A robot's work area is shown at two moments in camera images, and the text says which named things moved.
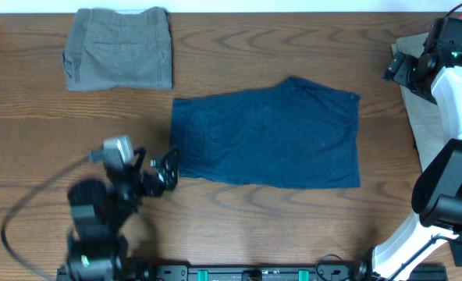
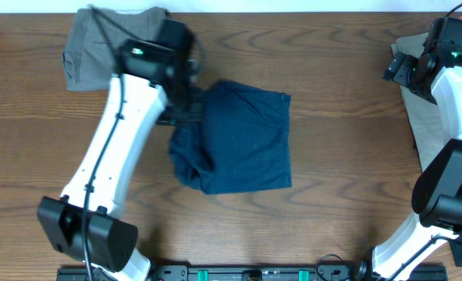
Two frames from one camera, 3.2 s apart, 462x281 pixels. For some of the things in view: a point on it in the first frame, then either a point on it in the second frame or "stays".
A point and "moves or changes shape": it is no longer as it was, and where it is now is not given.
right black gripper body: [401, 69] stays
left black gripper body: [149, 172] to [185, 115]
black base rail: [237, 272] stays
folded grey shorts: [105, 49] stays
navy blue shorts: [293, 134] moves or changes shape
